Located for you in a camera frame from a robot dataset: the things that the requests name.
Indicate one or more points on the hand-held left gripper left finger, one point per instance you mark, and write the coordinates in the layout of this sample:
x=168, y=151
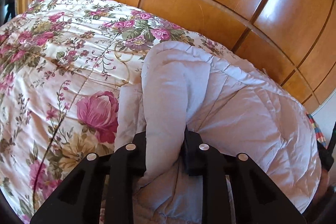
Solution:
x=126, y=161

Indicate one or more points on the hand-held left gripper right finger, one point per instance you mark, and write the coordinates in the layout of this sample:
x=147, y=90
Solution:
x=193, y=158

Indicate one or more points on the white quilted puffer jacket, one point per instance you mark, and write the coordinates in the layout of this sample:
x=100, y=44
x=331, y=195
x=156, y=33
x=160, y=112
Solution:
x=236, y=119

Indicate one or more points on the person's right forearm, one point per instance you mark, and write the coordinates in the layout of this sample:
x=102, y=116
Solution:
x=325, y=192

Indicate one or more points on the multicoloured checked pillow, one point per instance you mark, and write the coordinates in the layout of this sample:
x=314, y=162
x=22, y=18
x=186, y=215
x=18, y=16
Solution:
x=316, y=129

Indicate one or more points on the floral quilted bedspread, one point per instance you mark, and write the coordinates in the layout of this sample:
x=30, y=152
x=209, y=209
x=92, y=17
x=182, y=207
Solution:
x=57, y=77

